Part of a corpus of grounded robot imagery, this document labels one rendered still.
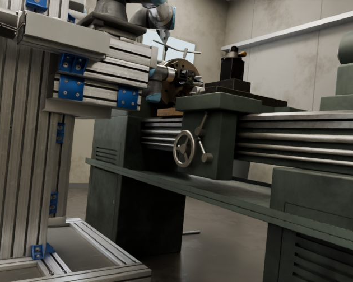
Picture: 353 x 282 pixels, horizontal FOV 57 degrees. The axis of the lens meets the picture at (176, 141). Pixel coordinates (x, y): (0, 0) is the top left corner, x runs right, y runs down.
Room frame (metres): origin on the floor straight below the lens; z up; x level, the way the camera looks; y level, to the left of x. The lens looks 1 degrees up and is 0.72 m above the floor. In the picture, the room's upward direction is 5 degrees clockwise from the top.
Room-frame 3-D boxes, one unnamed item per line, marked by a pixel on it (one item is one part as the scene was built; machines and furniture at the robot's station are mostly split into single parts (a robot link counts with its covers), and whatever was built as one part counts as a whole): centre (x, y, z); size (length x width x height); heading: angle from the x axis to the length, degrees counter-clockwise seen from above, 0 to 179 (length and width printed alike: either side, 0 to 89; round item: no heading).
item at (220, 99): (1.44, -0.28, 0.90); 0.53 x 0.30 x 0.06; 123
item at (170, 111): (1.78, -0.11, 0.89); 0.36 x 0.30 x 0.04; 123
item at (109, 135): (2.33, 0.26, 0.43); 0.60 x 0.48 x 0.86; 33
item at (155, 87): (1.68, 0.16, 0.98); 0.11 x 0.08 x 0.11; 84
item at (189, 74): (1.75, 0.00, 1.08); 0.12 x 0.09 x 0.08; 121
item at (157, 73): (1.67, 0.14, 1.08); 0.11 x 0.08 x 0.09; 121
